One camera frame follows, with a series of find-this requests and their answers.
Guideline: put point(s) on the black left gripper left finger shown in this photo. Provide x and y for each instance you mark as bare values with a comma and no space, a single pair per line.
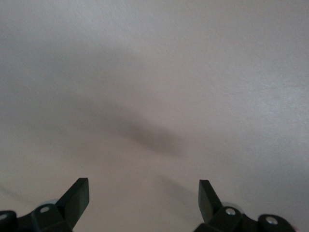
72,203

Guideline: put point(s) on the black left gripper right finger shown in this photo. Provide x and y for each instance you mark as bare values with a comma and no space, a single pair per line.
210,210

